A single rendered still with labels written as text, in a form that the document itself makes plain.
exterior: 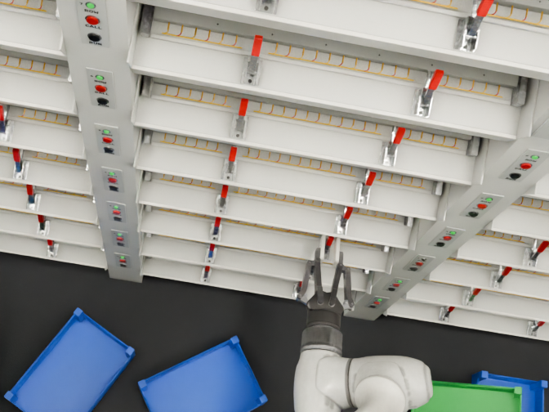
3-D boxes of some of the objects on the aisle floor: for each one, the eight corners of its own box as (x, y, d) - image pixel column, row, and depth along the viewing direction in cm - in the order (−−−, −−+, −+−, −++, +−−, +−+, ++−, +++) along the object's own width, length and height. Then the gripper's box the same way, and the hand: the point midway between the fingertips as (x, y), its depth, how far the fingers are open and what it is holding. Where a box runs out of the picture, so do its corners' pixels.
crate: (167, 453, 223) (167, 451, 216) (137, 385, 228) (137, 381, 221) (265, 404, 231) (268, 400, 224) (234, 340, 236) (236, 334, 229)
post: (373, 320, 244) (778, -22, 86) (343, 315, 243) (694, -39, 85) (379, 257, 251) (761, -166, 93) (350, 253, 250) (684, -183, 92)
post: (141, 283, 238) (117, -159, 80) (109, 277, 237) (20, -179, 79) (153, 219, 245) (153, -301, 87) (122, 214, 245) (66, -321, 87)
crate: (66, 444, 220) (63, 442, 213) (7, 400, 222) (2, 396, 215) (136, 355, 231) (135, 350, 223) (79, 313, 233) (77, 306, 225)
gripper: (284, 332, 182) (294, 239, 194) (354, 342, 183) (359, 249, 195) (290, 319, 175) (300, 224, 187) (362, 331, 177) (367, 235, 189)
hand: (329, 249), depth 190 cm, fingers open, 3 cm apart
